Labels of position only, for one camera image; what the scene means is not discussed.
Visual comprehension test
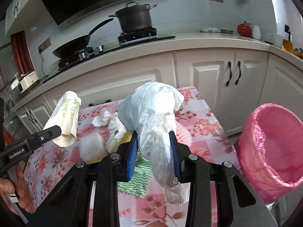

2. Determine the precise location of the white green tissue pack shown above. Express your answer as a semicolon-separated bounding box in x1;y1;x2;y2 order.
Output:
43;91;81;148

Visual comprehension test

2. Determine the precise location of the white plastic bag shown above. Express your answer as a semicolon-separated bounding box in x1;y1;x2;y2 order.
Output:
118;82;190;206

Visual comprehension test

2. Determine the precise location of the pink lined trash bin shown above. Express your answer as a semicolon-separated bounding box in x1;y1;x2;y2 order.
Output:
235;103;302;204

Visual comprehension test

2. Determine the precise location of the white kitchen appliance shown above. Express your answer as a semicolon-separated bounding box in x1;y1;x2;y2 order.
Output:
17;71;39;96

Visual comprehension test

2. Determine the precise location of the person's left hand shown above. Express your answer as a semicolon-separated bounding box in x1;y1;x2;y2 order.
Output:
0;165;35;215

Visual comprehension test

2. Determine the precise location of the white foam sheet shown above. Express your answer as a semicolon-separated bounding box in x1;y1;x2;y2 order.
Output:
78;133;108;164

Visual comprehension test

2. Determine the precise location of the green wavy cloth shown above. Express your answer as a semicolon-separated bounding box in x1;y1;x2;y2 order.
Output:
118;152;152;198

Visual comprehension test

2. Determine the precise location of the pink floral tablecloth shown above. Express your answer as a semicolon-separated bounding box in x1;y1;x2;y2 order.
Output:
24;87;239;226

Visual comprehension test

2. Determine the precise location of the yellow sponge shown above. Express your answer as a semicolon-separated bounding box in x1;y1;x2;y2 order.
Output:
89;132;131;163

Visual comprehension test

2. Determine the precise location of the black frying pan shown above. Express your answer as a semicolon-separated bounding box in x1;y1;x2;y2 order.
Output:
53;18;113;59

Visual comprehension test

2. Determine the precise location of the gas stove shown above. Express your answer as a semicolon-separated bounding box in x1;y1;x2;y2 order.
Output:
42;28;175;84

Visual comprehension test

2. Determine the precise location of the yellow oil bottle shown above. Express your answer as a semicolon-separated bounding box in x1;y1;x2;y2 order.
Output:
282;24;293;53

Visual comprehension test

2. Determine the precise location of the white mug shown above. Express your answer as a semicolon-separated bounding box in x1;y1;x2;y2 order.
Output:
268;33;283;48

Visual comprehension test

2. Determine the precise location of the white jar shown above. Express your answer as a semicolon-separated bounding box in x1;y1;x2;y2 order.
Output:
252;25;261;40

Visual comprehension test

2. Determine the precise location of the red teapot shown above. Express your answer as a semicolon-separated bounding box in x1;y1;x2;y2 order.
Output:
237;21;252;37

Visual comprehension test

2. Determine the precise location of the black stock pot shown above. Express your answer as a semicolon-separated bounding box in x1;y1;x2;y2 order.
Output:
109;1;158;33

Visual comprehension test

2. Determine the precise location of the black drawer handle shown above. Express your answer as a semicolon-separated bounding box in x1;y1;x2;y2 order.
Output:
88;99;112;107

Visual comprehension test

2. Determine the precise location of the black cabinet handle left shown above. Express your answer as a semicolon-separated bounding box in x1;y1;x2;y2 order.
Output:
226;61;232;87

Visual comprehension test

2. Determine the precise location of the black cabinet handle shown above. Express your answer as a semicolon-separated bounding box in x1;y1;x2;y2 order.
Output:
226;61;232;87
235;60;242;86

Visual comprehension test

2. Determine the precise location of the black cabinet handle right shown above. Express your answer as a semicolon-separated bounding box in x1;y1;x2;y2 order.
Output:
235;60;242;86

